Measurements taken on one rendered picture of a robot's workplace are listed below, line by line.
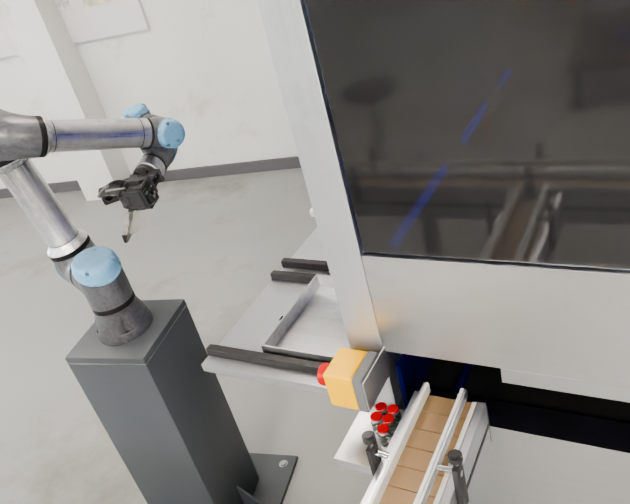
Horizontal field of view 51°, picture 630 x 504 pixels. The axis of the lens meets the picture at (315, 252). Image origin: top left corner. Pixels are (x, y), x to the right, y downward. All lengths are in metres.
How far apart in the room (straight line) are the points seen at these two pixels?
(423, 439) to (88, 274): 0.98
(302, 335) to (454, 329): 0.48
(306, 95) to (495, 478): 0.75
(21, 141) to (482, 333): 1.08
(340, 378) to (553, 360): 0.33
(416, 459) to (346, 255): 0.33
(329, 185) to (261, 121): 3.48
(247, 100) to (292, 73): 3.50
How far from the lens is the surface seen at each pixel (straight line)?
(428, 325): 1.05
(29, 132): 1.61
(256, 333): 1.48
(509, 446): 1.19
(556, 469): 1.20
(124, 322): 1.79
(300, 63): 0.90
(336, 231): 1.00
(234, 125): 4.52
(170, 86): 4.61
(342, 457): 1.16
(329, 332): 1.41
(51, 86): 4.84
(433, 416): 1.12
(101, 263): 1.73
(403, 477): 1.05
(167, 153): 1.90
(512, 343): 1.02
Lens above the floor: 1.74
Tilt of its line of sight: 30 degrees down
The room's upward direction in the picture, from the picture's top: 16 degrees counter-clockwise
